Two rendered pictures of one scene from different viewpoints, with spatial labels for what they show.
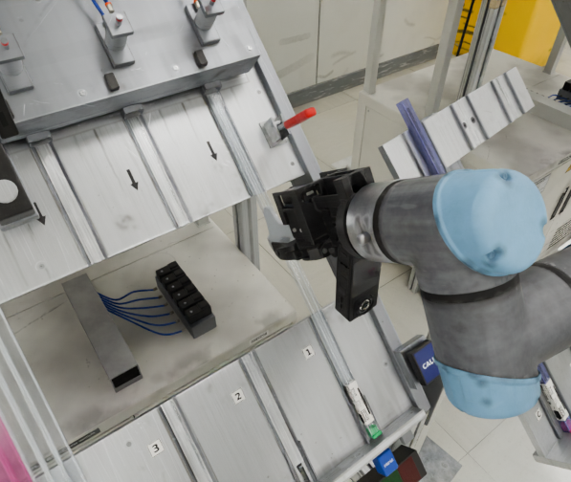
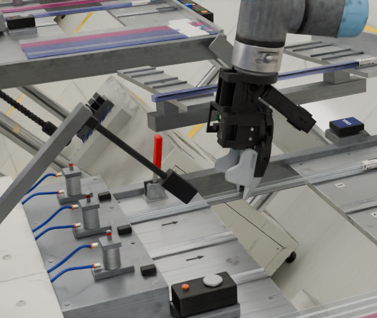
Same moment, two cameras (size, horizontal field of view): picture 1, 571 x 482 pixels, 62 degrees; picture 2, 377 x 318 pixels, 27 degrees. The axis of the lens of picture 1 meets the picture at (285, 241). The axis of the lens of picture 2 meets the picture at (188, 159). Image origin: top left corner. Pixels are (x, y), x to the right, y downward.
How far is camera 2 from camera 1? 0.89 m
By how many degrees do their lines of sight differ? 41
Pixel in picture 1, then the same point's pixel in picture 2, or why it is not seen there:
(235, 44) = (91, 184)
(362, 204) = (248, 56)
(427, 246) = (280, 8)
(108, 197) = (210, 269)
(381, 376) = (359, 156)
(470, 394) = (356, 9)
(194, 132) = (153, 231)
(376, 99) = not seen: hidden behind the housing
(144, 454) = not seen: outside the picture
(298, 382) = (364, 189)
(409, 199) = (253, 17)
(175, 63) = (107, 207)
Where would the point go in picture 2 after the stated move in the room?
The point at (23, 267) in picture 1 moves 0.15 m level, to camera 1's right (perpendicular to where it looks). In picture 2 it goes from (271, 306) to (275, 212)
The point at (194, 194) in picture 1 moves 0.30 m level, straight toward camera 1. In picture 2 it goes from (208, 231) to (372, 115)
